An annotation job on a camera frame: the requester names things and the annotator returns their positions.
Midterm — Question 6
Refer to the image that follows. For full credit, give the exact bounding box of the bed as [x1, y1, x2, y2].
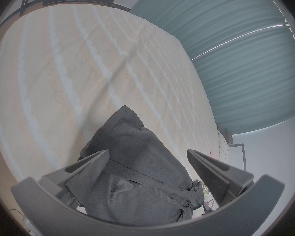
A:
[0, 3, 247, 221]

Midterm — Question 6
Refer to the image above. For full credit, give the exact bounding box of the white printed garment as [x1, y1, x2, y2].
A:
[199, 181, 220, 209]

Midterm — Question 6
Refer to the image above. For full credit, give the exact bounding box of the white printed pillow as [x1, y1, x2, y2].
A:
[217, 131, 231, 163]

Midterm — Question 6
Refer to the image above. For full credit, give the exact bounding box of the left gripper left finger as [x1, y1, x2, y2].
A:
[40, 149, 110, 206]

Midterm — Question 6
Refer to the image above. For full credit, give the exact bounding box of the grey bedside table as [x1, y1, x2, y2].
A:
[216, 123, 233, 146]

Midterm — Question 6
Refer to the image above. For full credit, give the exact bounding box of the black T-shirt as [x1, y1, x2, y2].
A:
[77, 105, 204, 224]

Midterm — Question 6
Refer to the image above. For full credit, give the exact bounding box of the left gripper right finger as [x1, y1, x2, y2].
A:
[187, 149, 255, 205]

